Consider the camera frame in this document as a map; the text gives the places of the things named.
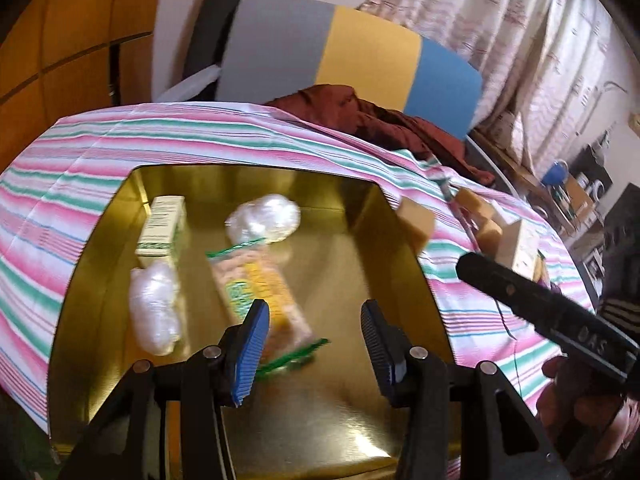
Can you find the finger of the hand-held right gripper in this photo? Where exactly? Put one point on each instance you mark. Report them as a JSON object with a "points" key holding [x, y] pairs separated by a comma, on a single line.
{"points": [[500, 285]]}

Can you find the gold tin box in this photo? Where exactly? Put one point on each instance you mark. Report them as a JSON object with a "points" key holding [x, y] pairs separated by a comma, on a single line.
{"points": [[310, 260]]}

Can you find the green and white carton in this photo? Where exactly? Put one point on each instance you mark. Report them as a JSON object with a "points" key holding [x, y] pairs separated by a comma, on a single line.
{"points": [[160, 230]]}

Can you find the person's right hand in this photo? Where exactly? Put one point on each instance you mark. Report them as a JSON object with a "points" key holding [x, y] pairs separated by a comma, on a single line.
{"points": [[555, 400]]}

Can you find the striped tablecloth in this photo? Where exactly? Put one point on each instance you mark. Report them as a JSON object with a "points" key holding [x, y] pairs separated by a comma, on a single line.
{"points": [[150, 130]]}

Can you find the grey yellow blue chair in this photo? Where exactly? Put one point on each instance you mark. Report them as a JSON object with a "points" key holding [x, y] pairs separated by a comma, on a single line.
{"points": [[370, 50]]}

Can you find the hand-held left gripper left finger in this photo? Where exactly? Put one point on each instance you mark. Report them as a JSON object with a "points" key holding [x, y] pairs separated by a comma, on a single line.
{"points": [[250, 355]]}

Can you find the wooden side desk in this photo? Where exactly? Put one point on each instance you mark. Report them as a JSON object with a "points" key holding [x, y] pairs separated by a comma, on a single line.
{"points": [[520, 170]]}

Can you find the dark red cloth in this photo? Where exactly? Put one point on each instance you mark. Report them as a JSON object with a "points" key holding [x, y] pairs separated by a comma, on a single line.
{"points": [[380, 120]]}

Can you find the wooden wardrobe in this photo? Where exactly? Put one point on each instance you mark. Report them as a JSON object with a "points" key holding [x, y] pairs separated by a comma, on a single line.
{"points": [[65, 35]]}

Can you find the cracker packet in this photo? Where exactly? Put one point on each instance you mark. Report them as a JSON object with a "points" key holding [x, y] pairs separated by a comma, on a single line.
{"points": [[250, 280]]}

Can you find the patterned curtain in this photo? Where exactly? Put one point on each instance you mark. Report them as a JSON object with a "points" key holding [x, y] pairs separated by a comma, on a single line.
{"points": [[475, 10]]}

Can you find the white sponge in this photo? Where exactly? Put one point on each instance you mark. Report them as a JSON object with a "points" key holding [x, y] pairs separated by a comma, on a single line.
{"points": [[517, 250]]}

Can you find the black appliance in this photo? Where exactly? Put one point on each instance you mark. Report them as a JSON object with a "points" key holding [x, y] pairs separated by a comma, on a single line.
{"points": [[592, 170]]}

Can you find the white plastic bag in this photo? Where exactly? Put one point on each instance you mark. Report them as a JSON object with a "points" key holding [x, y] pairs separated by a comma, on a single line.
{"points": [[155, 310], [265, 217]]}

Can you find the blue cup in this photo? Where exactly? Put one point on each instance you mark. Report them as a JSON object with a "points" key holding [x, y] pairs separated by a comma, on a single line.
{"points": [[554, 174]]}

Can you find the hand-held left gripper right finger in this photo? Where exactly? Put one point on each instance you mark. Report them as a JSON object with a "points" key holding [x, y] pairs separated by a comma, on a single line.
{"points": [[374, 352]]}

